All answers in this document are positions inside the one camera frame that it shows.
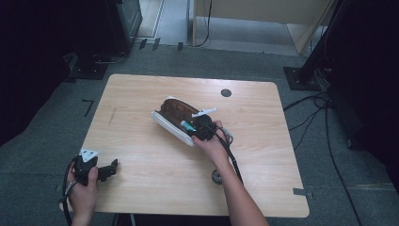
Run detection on black floor cables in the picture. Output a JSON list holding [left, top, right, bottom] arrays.
[[281, 90, 365, 226]]

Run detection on light wooden furniture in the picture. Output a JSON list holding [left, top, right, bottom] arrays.
[[191, 0, 335, 56]]

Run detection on person's right hand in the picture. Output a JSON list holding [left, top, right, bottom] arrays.
[[191, 120, 232, 168]]

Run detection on white and green glue stick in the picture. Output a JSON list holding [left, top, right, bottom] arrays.
[[179, 120, 198, 133]]

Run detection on black stand base plate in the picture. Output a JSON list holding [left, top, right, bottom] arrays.
[[68, 51, 109, 81]]

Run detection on person's left hand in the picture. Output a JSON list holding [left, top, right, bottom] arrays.
[[66, 165, 99, 218]]

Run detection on grey tape piece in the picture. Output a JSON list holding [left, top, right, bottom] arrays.
[[292, 186, 315, 201]]

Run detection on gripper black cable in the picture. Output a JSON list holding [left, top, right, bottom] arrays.
[[57, 156, 79, 226], [213, 123, 245, 186]]

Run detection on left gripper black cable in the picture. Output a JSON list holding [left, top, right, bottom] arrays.
[[57, 156, 79, 226]]

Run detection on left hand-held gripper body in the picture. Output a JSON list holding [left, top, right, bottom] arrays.
[[72, 148, 101, 186]]

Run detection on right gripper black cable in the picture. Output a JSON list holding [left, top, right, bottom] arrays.
[[213, 123, 245, 186]]

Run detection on white pencil case brown lining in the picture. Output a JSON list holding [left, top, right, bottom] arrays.
[[150, 95, 220, 148]]

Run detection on black stand with base plate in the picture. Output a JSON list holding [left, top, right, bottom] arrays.
[[282, 0, 346, 92]]

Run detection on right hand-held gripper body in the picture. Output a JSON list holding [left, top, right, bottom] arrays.
[[189, 106, 219, 142]]

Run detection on hanging black cable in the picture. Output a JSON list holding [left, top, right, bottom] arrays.
[[192, 0, 214, 49]]

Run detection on black cabinet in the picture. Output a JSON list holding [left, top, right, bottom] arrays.
[[104, 0, 144, 56]]

